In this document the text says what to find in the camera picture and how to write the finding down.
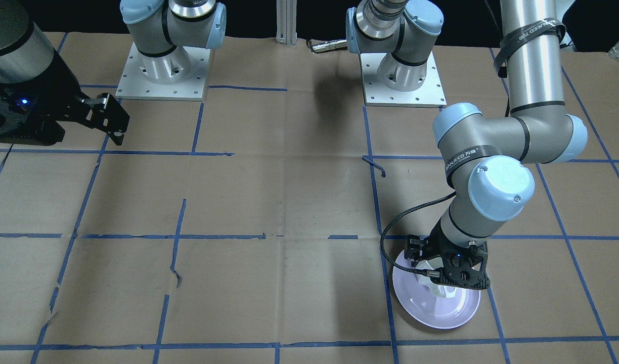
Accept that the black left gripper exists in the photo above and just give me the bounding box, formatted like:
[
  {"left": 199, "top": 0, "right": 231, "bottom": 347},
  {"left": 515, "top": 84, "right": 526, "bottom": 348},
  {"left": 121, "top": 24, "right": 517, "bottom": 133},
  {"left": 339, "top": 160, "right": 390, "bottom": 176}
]
[{"left": 405, "top": 222, "right": 490, "bottom": 290}]

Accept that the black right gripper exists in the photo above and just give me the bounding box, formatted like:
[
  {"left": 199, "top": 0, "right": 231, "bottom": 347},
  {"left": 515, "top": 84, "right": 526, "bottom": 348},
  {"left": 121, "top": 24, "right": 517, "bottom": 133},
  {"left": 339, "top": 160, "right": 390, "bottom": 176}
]
[{"left": 0, "top": 81, "right": 130, "bottom": 147}]

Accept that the white faceted cup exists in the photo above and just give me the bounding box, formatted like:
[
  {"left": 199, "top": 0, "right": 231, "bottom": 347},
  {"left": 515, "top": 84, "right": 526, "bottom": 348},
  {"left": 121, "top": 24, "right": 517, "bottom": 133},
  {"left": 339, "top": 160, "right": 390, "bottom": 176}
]
[{"left": 416, "top": 275, "right": 459, "bottom": 299}]

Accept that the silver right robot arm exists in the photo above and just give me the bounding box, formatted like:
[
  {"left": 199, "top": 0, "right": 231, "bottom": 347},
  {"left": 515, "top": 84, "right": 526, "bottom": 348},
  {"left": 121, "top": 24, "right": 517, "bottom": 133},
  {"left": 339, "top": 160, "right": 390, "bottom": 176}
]
[{"left": 0, "top": 1, "right": 227, "bottom": 147}]

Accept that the lavender plate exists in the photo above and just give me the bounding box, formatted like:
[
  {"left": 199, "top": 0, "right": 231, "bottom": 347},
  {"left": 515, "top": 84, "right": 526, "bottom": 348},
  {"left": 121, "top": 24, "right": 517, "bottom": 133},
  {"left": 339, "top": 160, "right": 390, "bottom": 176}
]
[{"left": 392, "top": 267, "right": 481, "bottom": 329}]

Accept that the brown paper table cover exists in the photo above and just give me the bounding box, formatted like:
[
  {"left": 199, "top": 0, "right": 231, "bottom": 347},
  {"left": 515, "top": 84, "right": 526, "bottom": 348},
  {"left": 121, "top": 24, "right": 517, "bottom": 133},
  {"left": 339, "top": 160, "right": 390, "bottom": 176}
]
[{"left": 0, "top": 37, "right": 619, "bottom": 363}]

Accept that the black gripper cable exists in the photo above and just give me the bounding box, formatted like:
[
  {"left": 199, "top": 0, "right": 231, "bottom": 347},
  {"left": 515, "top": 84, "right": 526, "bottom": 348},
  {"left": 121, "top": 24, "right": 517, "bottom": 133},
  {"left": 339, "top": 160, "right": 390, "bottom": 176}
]
[{"left": 380, "top": 191, "right": 457, "bottom": 279}]

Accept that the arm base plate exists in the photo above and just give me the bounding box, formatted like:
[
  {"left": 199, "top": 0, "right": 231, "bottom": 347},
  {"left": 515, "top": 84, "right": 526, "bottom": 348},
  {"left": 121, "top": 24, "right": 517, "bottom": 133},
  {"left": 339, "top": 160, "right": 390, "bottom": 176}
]
[
  {"left": 115, "top": 44, "right": 212, "bottom": 102},
  {"left": 360, "top": 53, "right": 448, "bottom": 108}
]

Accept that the aluminium profile post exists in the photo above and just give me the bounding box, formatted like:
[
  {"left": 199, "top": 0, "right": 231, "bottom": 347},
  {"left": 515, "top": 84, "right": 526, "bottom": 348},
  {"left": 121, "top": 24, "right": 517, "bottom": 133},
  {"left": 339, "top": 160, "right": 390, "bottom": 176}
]
[{"left": 275, "top": 0, "right": 297, "bottom": 48}]

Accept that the silver cable connector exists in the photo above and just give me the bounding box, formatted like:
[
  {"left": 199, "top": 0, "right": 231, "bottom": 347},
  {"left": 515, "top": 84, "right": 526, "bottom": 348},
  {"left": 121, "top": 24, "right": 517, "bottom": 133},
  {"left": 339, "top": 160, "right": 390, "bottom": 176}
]
[{"left": 306, "top": 39, "right": 348, "bottom": 54}]

